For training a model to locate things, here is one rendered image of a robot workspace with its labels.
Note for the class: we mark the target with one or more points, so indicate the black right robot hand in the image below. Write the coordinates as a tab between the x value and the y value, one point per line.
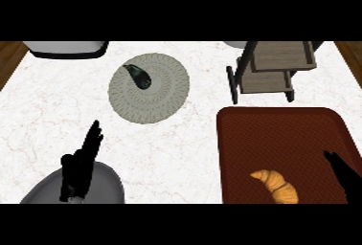
346	178

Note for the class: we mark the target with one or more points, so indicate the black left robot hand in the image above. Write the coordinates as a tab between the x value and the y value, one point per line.
80	166

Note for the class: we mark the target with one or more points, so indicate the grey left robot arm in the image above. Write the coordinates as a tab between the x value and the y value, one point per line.
100	186

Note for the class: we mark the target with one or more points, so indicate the golden croissant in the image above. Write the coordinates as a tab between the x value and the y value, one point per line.
279	186

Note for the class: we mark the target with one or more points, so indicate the dark red rectangular tray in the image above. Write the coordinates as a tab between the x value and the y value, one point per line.
282	150

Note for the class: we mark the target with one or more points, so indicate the wooden tiered basket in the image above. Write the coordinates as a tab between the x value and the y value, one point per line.
270	68

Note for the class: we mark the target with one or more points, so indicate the grey round woven placemat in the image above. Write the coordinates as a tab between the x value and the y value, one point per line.
149	88

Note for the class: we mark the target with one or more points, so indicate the dark eggplant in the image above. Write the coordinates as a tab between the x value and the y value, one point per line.
139	77

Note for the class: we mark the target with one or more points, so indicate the white appliance with black base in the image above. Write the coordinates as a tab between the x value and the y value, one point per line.
65	48

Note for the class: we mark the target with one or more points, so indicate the pale grey round object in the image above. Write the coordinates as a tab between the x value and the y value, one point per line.
235	44

